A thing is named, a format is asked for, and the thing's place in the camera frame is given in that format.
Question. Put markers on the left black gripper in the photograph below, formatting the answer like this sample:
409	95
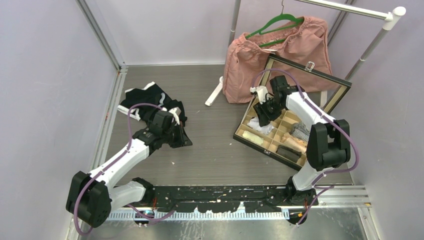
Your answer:
183	140

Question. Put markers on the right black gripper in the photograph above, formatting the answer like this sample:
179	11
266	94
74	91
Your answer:
265	117

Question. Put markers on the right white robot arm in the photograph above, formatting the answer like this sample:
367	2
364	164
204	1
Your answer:
328	144

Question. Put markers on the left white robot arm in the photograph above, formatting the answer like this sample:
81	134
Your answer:
94	195

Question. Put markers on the cream rolled underwear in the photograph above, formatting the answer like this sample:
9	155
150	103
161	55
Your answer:
253	137

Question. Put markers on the black white-trimmed underwear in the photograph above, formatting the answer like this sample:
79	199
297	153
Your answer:
150	94

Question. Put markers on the grey striped rolled underwear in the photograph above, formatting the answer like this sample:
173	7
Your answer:
300	131

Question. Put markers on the beige rolled underwear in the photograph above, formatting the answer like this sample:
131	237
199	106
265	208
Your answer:
294	143

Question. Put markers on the dark rolled underwear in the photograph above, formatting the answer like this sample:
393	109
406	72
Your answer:
288	153

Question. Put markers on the black compartment storage box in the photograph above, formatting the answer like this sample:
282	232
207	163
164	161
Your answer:
281	120

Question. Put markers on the green clothes hanger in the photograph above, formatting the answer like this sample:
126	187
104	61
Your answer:
292	21

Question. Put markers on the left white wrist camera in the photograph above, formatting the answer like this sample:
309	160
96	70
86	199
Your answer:
175	114

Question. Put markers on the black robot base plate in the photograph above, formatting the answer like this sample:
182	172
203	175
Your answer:
225	198

